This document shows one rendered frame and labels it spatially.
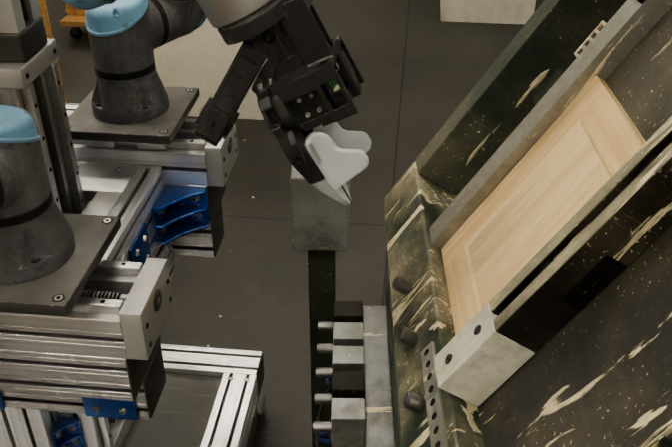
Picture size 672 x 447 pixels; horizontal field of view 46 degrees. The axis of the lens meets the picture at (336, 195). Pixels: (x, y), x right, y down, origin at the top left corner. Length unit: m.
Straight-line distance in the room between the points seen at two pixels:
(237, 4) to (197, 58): 3.14
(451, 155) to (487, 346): 0.62
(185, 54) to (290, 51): 3.12
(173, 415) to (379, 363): 0.81
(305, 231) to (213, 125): 0.91
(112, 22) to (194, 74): 2.35
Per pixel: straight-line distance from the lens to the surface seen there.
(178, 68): 3.86
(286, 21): 0.69
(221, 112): 0.74
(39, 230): 1.18
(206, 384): 2.15
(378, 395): 1.37
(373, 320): 1.51
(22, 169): 1.13
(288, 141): 0.71
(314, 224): 1.62
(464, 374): 1.12
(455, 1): 5.14
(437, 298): 1.31
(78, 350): 1.25
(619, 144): 1.16
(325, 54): 0.70
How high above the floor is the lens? 1.73
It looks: 32 degrees down
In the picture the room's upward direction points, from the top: straight up
